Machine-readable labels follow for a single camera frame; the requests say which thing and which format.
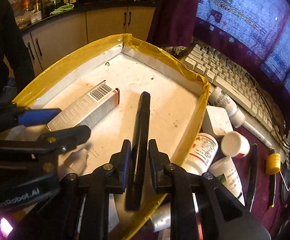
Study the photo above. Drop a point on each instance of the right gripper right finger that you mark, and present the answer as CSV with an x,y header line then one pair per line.
x,y
169,178

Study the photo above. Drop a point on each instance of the large computer monitor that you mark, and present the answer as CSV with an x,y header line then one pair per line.
x,y
253,33

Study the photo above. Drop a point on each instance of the kitchen cabinet with handles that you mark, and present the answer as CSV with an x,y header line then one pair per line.
x,y
61,35

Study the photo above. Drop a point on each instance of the yellow taped cardboard tray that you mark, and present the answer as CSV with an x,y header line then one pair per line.
x,y
178,99

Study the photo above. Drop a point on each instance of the grey barcode carton box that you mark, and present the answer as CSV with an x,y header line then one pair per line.
x,y
89,109

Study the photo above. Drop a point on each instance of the white bottle red label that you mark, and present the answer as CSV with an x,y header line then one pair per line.
x,y
201,154

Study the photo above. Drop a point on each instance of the white tube in tray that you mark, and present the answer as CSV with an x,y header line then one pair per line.
x,y
74,163

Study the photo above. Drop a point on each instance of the maroon table cloth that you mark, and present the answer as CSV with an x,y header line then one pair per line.
x,y
270,217

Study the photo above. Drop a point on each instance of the white charger plug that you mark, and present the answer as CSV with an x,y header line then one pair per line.
x,y
216,122

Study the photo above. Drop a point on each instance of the white marker pen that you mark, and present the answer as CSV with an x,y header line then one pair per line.
x,y
257,134

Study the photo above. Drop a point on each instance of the green rag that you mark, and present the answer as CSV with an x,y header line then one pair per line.
x,y
62,9

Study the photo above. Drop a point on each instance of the black marker yellow cap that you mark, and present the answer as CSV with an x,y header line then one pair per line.
x,y
253,171

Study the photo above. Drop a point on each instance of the white jar red band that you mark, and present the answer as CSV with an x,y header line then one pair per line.
x,y
235,145

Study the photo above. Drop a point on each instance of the maroon cloth over monitor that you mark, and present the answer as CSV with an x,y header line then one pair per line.
x,y
173,23

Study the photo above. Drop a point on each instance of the yellow round jar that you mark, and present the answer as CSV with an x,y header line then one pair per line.
x,y
273,164

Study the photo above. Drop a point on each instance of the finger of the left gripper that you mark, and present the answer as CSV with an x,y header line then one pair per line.
x,y
12,115
58,141

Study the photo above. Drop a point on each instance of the small white pill bottle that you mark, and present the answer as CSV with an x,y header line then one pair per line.
x,y
219,98

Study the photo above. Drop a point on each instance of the black marker pen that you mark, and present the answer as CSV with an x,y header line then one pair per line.
x,y
138,154

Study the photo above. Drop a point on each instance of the white computer keyboard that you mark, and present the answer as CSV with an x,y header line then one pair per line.
x,y
258,107

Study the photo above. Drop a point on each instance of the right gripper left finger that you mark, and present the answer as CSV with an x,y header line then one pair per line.
x,y
110,178

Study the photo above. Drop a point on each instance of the black round stand base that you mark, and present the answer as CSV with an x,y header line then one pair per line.
x,y
285,186

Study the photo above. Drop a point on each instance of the white bottle green label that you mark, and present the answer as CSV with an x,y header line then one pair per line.
x,y
225,171

